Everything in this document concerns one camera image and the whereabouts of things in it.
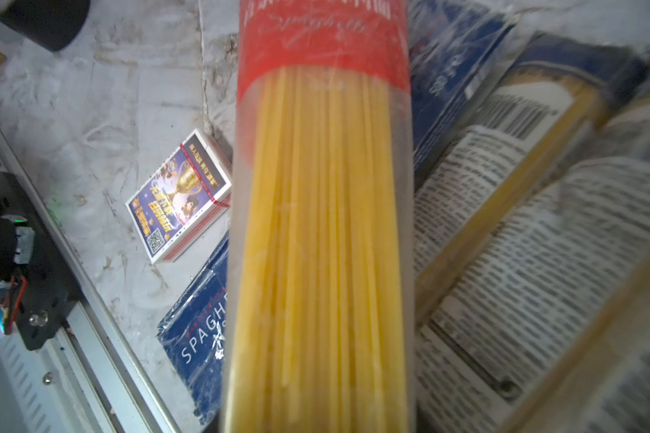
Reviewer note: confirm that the dark blue spaghetti packet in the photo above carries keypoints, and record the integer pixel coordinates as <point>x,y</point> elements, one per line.
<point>454,45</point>

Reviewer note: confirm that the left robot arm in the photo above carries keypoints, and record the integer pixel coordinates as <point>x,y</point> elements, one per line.
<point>17,238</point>

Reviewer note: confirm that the blue clear labelled spaghetti packet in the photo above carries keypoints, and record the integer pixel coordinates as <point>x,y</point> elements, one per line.
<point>549,329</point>

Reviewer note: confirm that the small purple card box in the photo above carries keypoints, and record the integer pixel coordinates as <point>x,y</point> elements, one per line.
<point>182,198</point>

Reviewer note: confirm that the red spaghetti packet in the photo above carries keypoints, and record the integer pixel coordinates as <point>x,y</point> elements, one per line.
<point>320,330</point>

